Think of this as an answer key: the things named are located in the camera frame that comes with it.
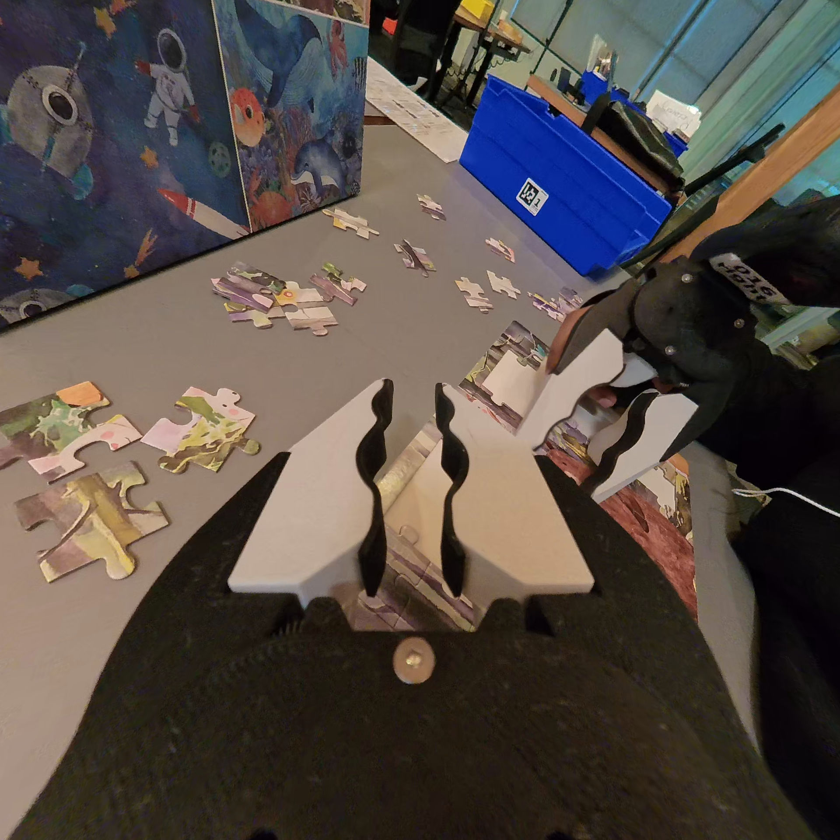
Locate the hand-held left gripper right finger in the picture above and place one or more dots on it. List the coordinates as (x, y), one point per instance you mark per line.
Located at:
(518, 525)

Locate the green yellow puzzle piece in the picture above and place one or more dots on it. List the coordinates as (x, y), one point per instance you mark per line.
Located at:
(92, 525)

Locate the blue plastic bin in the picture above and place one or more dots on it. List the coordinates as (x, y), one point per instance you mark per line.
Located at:
(577, 197)

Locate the wooden beam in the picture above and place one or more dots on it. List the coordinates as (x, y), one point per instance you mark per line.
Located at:
(787, 157)

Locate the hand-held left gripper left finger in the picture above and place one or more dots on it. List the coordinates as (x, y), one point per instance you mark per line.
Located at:
(302, 525)

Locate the person's right forearm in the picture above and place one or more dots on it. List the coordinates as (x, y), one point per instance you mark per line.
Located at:
(787, 420)

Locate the illustrated puzzle box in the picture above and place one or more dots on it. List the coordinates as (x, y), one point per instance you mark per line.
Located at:
(131, 131)

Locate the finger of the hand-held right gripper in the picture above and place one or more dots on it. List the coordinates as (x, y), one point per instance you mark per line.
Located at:
(577, 380)
(663, 426)

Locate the white paper sheet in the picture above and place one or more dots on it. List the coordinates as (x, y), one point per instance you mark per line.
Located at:
(420, 111)

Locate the person's right hand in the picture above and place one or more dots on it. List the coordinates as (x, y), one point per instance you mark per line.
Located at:
(563, 341)

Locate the jigsaw puzzle board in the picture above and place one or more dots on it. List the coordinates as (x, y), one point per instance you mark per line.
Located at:
(505, 387)

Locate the white striped puzzle piece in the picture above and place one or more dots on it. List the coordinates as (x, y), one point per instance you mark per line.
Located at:
(474, 294)

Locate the scattered loose puzzle pieces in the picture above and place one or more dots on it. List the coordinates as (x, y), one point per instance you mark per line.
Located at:
(197, 433)

